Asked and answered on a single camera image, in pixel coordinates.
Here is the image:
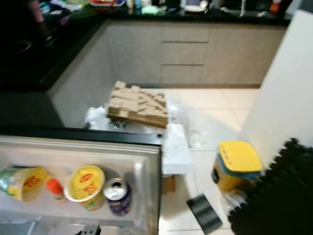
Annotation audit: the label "orange capped seasoning bottle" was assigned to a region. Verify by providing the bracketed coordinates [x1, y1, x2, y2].
[45, 178, 68, 204]

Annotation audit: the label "fridge door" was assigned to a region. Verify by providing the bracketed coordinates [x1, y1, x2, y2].
[0, 128, 163, 235]

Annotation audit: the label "purple drink can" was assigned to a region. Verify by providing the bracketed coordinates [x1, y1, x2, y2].
[104, 178, 133, 217]

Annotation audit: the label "yellow lid noodle cup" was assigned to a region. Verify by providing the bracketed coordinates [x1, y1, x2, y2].
[65, 165, 106, 211]

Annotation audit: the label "green noodle cup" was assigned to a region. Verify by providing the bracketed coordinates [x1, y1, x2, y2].
[0, 166, 49, 202]

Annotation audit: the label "brown cardboard piece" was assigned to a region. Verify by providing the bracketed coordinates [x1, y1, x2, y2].
[161, 175, 177, 194]

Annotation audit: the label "clear plastic bag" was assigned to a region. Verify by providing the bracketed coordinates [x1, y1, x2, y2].
[84, 100, 208, 150]

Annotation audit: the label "black ribbed pad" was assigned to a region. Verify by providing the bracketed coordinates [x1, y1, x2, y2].
[186, 194, 224, 235]

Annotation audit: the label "white styrofoam block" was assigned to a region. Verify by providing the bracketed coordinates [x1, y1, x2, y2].
[161, 122, 194, 176]

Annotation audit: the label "brown moulded pulp packaging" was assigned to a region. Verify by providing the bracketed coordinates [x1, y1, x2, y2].
[107, 81, 169, 129]

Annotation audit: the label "yellow lidded tub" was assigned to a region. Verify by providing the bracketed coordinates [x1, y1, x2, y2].
[212, 141, 264, 194]

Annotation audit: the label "beige kitchen cabinets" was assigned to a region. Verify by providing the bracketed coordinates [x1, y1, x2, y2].
[49, 20, 289, 129]

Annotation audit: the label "red tray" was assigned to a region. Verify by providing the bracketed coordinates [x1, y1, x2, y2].
[89, 0, 125, 7]

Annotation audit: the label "white bowl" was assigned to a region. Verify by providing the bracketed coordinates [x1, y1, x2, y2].
[183, 1, 210, 12]

